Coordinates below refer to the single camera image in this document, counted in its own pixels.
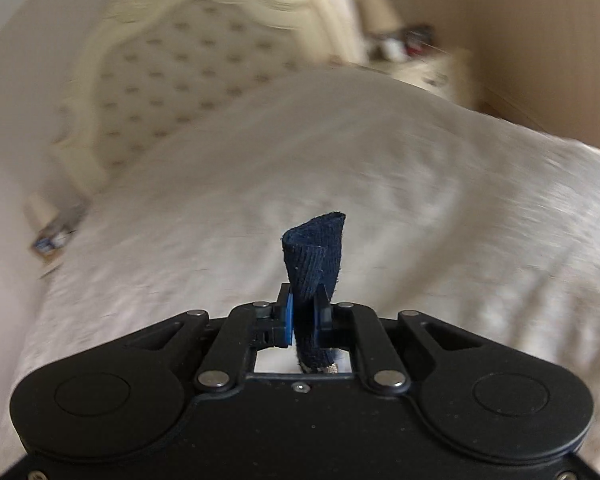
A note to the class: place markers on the cream tufted headboard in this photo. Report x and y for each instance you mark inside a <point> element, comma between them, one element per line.
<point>152,67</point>

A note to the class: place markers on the cream embroidered bedspread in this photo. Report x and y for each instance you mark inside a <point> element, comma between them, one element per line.
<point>490,226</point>

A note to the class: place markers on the navy yellow patterned knit sweater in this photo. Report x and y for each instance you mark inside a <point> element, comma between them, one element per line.
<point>312,256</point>

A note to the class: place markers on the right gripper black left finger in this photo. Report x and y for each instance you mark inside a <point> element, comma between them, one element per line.
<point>274,326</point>

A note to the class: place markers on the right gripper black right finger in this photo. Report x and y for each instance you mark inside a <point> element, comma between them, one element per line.
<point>322,315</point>

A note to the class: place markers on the cream bedside table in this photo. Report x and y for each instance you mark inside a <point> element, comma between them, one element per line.
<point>446,74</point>

